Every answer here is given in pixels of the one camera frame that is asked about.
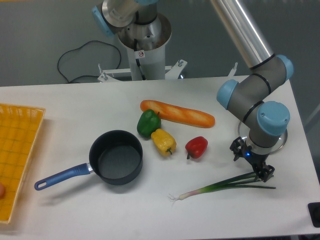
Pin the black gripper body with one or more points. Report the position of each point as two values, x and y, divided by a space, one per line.
255 159

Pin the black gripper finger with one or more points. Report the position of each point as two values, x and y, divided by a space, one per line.
263 172
238 147

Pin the green onion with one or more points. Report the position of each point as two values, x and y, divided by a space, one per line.
244 181

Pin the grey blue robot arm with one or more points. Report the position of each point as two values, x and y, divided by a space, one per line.
267 120

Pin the glass pot lid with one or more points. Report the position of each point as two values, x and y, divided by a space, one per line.
243 132

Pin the red bell pepper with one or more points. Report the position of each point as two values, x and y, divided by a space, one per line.
196 147

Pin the black device at table edge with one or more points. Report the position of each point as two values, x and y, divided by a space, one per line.
314 212

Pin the yellow bell pepper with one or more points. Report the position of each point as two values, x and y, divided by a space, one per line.
164 142

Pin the baguette bread loaf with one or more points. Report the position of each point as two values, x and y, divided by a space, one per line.
178 114

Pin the green bell pepper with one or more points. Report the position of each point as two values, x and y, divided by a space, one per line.
148 123

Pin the yellow woven basket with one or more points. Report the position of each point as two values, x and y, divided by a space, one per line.
19 128

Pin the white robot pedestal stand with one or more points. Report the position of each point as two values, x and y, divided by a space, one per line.
145 45

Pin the black saucepan blue handle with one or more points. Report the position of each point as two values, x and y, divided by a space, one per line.
116 157

